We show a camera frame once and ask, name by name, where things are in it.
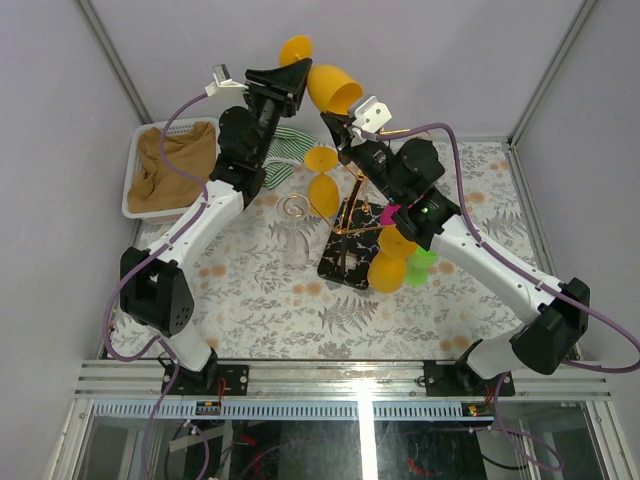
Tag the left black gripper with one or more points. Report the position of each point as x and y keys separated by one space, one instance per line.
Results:
x=276 y=85

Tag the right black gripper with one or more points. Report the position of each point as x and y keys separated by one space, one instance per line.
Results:
x=340 y=135

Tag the orange wine glass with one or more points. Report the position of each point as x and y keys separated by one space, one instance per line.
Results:
x=322 y=191
x=388 y=269
x=330 y=88

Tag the clear wine glass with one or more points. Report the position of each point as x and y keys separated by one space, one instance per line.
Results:
x=293 y=209

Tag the pink plastic wine glass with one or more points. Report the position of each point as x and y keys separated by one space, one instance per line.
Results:
x=386 y=217

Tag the gold wine glass rack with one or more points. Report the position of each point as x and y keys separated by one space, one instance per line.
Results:
x=352 y=242

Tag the green plastic wine glass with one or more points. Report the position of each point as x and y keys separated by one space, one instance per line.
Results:
x=418 y=266

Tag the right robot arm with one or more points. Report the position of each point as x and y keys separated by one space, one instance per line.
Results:
x=552 y=312

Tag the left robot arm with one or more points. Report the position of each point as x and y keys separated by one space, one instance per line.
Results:
x=154 y=288

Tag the green striped cloth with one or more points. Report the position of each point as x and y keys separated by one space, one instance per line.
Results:
x=286 y=152

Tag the brown cloth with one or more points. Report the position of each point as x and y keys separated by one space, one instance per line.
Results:
x=174 y=168

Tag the white plastic basket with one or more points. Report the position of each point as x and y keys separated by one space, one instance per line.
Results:
x=134 y=165

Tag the aluminium front rail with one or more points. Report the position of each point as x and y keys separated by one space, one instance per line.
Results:
x=327 y=380

